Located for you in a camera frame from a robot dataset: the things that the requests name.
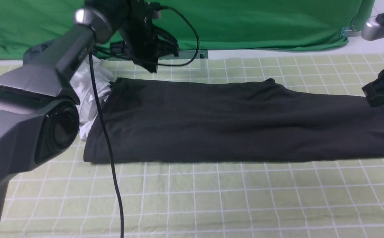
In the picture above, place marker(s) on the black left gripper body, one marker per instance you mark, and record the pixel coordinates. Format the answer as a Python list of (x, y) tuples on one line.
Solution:
[(143, 42)]

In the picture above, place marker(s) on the dark gray long-sleeved shirt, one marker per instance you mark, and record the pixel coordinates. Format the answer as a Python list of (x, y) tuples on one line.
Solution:
[(260, 122)]

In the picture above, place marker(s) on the gray left robot arm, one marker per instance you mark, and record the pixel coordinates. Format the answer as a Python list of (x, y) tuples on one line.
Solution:
[(38, 106)]

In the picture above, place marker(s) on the white crumpled shirt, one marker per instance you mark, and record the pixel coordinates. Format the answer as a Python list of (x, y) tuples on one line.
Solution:
[(82, 85)]

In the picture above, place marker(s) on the blue binder clip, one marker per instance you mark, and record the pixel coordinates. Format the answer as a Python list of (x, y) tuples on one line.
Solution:
[(348, 32)]

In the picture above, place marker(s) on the dark gray crumpled garment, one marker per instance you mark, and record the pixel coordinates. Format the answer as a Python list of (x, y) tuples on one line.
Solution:
[(34, 51)]

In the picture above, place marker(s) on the green backdrop cloth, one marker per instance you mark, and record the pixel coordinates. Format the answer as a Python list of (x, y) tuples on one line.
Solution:
[(295, 25)]

